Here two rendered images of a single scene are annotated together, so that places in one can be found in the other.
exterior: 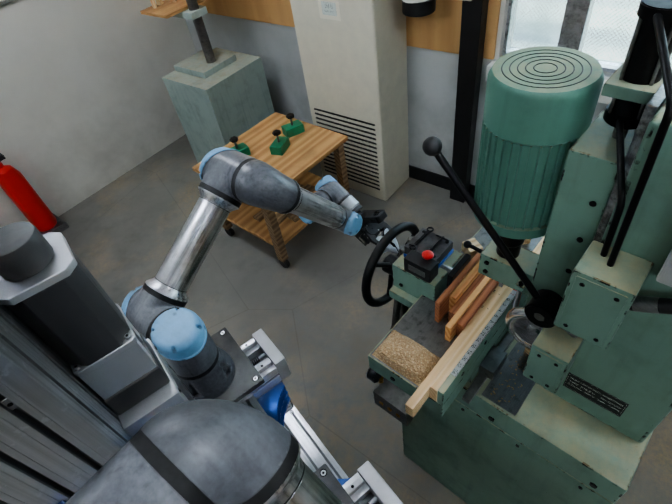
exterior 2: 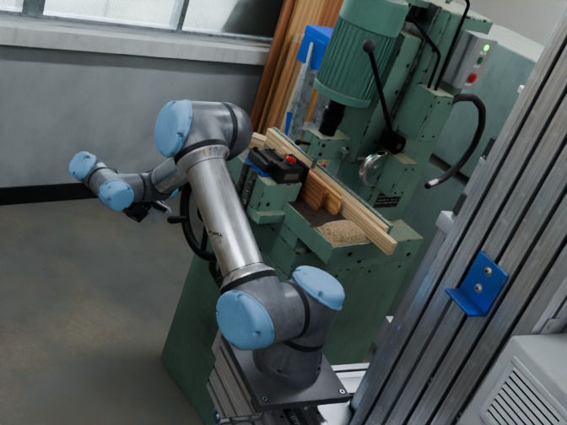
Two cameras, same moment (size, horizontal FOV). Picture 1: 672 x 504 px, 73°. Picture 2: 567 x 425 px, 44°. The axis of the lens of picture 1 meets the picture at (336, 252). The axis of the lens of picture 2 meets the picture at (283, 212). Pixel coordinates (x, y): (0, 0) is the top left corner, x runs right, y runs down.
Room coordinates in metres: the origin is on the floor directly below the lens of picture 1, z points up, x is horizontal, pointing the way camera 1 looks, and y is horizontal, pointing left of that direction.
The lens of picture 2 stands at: (0.89, 1.60, 1.76)
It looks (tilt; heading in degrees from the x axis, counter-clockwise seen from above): 26 degrees down; 265
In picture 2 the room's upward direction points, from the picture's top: 21 degrees clockwise
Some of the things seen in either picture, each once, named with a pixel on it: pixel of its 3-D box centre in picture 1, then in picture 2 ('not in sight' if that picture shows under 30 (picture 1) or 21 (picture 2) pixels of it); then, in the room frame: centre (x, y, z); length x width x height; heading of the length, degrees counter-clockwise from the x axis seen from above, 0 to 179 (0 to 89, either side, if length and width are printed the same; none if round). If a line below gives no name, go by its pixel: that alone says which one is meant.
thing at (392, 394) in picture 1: (397, 398); not in sight; (0.61, -0.10, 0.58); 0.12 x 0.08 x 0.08; 41
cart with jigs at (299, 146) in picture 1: (277, 182); not in sight; (2.15, 0.25, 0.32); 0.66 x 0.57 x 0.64; 132
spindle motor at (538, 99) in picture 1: (528, 149); (359, 46); (0.68, -0.39, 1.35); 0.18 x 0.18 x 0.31
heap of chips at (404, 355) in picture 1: (406, 352); (344, 228); (0.56, -0.12, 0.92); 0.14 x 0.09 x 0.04; 41
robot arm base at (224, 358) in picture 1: (201, 366); (293, 345); (0.66, 0.40, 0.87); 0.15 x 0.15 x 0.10
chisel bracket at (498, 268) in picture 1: (512, 269); (326, 146); (0.66, -0.40, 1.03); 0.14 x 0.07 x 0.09; 41
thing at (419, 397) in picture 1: (475, 324); (332, 196); (0.60, -0.30, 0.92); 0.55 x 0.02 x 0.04; 131
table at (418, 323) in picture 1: (453, 294); (283, 196); (0.74, -0.29, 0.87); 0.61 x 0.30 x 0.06; 131
